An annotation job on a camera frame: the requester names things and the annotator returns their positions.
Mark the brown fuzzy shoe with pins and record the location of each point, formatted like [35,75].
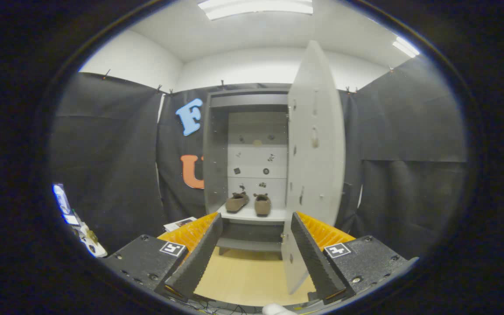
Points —
[236,202]
[262,204]

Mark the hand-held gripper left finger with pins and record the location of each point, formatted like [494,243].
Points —
[197,262]

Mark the small ceiling light panel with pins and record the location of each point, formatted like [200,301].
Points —
[405,47]

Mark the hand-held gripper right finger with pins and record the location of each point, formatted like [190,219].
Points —
[315,262]

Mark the grey shoe cabinet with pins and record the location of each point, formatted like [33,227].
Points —
[252,215]

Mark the pile of printed packets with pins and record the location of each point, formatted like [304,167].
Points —
[83,232]

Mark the long ceiling light panel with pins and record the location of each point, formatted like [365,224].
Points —
[256,8]

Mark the black backdrop cloth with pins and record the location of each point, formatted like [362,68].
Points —
[409,131]

